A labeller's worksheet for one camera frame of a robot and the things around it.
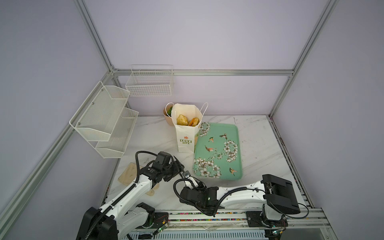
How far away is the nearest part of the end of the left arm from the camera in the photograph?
1.93 feet

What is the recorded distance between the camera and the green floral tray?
92cm

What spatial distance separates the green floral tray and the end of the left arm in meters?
0.20
